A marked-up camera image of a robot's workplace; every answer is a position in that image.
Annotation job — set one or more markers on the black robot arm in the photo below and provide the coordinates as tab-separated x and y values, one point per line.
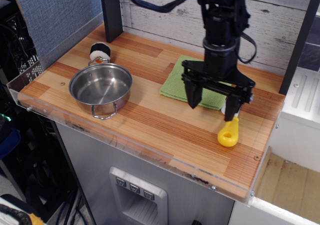
224	22

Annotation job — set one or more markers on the dark right post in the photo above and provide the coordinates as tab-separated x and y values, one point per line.
299	46

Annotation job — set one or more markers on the yellow handle toy knife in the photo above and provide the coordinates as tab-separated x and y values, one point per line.
228	135

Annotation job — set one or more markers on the steel pot with handles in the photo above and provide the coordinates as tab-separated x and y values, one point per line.
101	88

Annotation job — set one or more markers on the white toy sink unit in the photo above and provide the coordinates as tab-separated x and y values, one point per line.
288	185

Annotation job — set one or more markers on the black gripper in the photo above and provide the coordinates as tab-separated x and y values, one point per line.
219	73

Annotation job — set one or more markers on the toy sushi roll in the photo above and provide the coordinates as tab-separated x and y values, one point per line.
100	50

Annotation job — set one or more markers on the dark post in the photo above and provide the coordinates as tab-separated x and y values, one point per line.
112	18
299	46

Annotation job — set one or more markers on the blue fabric panel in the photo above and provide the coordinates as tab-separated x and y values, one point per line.
55	26

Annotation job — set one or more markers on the toy fridge dispenser panel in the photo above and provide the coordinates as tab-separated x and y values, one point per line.
138	201

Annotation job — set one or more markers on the green towel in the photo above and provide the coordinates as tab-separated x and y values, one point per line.
174	88

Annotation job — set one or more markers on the dark left post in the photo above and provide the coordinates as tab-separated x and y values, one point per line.
112	18

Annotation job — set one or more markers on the yellow object bottom left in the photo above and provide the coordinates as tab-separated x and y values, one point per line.
32	219

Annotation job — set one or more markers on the clear acrylic edge guard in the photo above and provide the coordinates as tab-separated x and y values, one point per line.
164	130

